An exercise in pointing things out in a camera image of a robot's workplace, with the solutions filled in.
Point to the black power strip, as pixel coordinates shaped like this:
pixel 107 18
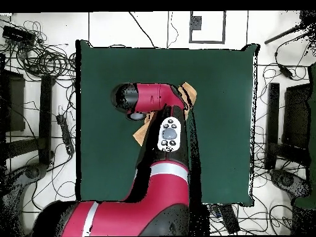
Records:
pixel 65 134
pixel 229 219

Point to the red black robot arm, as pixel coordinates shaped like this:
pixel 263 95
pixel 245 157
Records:
pixel 163 192

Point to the grey square frame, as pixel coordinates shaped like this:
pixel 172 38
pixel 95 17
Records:
pixel 190 37

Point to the orange terry towel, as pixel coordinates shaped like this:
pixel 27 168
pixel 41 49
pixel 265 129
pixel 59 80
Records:
pixel 141 134

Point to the dark box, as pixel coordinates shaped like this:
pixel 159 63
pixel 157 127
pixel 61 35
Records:
pixel 14 101
pixel 296 116

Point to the black electronics box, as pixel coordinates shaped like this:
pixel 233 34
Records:
pixel 17 35

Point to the black stand base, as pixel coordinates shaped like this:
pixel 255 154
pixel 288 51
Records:
pixel 286 181
pixel 32 172

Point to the black tripod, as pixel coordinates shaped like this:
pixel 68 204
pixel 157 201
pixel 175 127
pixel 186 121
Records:
pixel 281 35

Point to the dark grey square patch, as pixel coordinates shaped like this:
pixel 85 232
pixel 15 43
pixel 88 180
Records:
pixel 196 23

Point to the dark green table cloth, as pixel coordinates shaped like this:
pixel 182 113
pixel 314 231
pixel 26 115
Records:
pixel 103 153

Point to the black power adapter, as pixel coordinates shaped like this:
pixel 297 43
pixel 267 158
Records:
pixel 286 72

